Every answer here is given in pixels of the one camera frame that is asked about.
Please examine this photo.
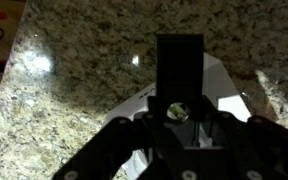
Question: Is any black remote-like object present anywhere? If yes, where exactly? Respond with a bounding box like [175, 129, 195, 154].
[155, 33, 206, 122]

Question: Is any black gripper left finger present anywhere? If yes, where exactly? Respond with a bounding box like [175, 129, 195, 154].
[52, 113, 172, 180]

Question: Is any white box with black print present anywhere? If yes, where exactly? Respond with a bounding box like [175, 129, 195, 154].
[102, 52, 253, 180]

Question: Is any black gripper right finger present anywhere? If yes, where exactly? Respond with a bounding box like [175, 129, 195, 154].
[206, 111, 288, 180]

